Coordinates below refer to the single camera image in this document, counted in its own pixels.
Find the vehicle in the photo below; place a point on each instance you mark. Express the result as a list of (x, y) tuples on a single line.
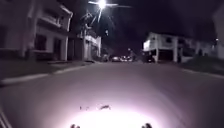
[(115, 59)]

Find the grey asphalt road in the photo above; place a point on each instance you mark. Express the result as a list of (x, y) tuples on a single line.
[(126, 86)]

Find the small pale building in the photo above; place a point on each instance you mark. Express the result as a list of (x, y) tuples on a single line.
[(91, 46)]

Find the white two-storey building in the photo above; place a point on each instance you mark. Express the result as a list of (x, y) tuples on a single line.
[(163, 45)]

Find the street lamp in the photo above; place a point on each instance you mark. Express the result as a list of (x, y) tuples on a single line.
[(101, 4)]

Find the robot's own part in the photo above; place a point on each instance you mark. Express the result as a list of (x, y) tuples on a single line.
[(146, 125), (75, 126)]

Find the pale building with columns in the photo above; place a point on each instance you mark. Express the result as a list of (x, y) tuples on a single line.
[(46, 31)]

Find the grey pavement with kerb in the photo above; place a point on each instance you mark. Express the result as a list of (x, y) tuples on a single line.
[(30, 70)]

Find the dark roadside verge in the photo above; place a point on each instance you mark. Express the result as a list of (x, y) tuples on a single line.
[(206, 65)]

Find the large grey building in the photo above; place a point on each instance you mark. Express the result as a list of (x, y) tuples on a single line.
[(219, 33)]

